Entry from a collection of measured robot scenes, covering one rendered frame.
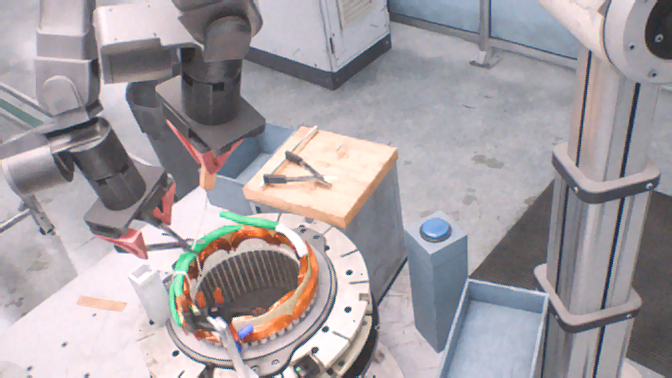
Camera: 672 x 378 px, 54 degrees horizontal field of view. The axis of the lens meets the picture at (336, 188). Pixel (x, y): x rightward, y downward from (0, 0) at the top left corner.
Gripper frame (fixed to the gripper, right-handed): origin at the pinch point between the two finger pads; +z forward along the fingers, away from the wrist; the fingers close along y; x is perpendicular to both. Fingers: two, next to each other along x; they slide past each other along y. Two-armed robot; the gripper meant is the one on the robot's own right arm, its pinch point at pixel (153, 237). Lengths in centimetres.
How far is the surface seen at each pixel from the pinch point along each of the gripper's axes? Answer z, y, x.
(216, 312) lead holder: -5.8, 10.8, 18.6
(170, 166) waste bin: 102, -92, -102
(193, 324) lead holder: -5.3, 12.6, 16.5
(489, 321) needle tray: 15.6, -8.1, 43.5
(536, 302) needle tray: 14, -11, 49
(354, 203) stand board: 13.3, -22.0, 18.8
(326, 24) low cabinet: 106, -194, -79
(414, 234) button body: 16.3, -20.4, 28.9
